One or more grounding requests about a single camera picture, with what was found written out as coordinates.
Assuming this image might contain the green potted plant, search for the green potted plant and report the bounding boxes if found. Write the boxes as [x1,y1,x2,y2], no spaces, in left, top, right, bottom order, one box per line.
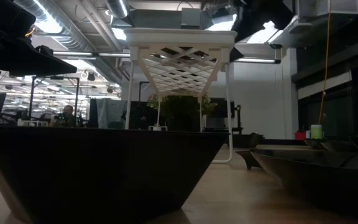
[147,92,219,132]

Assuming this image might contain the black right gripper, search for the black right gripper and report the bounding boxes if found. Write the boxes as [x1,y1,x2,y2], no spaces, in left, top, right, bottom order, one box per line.
[231,0,295,41]

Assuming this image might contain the black wavy square plate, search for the black wavy square plate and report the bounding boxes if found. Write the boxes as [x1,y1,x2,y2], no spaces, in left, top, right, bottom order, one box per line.
[304,138,358,154]
[0,125,231,224]

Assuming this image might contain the black stand frame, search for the black stand frame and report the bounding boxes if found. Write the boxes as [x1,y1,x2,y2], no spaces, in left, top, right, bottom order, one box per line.
[28,75,81,121]

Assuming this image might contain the small black square plate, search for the small black square plate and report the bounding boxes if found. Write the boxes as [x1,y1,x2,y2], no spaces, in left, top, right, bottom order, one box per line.
[234,149,264,170]

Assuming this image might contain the grey ceiling box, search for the grey ceiling box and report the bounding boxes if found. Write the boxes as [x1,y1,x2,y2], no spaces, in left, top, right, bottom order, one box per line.
[181,7,202,28]

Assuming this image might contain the black oval wavy plate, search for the black oval wavy plate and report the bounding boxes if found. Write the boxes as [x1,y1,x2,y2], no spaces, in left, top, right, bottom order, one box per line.
[249,148,358,219]

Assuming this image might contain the thin yellow cable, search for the thin yellow cable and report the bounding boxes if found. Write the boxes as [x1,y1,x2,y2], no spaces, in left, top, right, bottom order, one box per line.
[318,0,331,126]

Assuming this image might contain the green cup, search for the green cup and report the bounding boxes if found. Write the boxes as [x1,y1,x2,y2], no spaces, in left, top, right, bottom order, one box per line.
[310,124,324,140]

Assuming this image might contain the person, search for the person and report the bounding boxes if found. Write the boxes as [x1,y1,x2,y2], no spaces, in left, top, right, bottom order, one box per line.
[53,105,78,128]

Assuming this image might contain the white lattice rack shelf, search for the white lattice rack shelf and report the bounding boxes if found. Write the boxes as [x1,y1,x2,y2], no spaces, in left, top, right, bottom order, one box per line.
[123,27,238,164]

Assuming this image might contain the long ceiling light bar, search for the long ceiling light bar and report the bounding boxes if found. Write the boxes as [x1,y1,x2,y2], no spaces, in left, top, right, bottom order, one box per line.
[234,57,282,64]
[53,51,131,58]

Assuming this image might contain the grey green partition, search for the grey green partition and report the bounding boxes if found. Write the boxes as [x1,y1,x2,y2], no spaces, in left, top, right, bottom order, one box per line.
[88,98,127,130]

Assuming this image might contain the black screen on stand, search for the black screen on stand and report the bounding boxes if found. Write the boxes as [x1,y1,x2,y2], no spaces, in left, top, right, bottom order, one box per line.
[208,98,244,129]

